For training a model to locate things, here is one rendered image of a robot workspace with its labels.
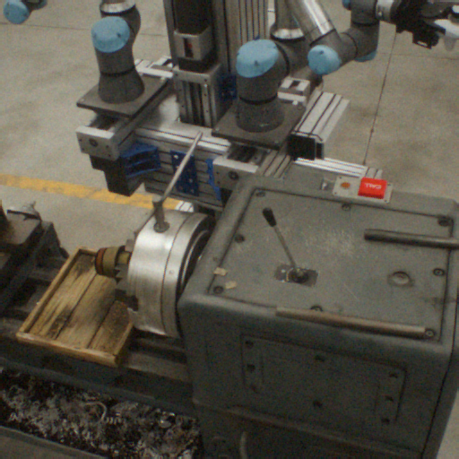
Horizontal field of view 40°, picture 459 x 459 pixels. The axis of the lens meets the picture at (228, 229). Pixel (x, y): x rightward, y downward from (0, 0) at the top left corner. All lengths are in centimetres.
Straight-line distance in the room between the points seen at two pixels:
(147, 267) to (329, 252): 41
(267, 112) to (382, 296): 77
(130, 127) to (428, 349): 127
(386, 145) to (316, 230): 245
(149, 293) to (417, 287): 59
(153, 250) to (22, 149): 277
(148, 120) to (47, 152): 196
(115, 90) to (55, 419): 103
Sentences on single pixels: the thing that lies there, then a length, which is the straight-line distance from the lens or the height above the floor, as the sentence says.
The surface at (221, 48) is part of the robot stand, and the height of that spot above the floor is 130.
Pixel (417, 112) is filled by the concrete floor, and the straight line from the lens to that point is 417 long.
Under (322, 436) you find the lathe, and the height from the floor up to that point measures 86.
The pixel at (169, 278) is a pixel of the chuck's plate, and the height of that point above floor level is 119.
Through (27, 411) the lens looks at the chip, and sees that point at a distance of 213.
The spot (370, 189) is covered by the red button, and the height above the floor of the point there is 127.
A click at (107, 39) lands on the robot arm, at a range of 204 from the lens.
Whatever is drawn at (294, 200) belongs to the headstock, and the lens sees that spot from 151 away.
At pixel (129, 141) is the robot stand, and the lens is 215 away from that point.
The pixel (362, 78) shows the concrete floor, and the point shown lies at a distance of 448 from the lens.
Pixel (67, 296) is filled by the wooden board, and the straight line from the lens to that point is 190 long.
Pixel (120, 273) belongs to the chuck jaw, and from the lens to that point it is 159.
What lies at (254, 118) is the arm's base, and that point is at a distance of 188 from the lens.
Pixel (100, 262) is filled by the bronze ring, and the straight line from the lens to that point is 166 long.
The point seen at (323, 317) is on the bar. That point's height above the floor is 127.
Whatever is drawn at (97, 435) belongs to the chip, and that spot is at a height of 59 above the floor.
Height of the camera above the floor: 224
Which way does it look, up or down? 43 degrees down
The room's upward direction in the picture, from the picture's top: 5 degrees counter-clockwise
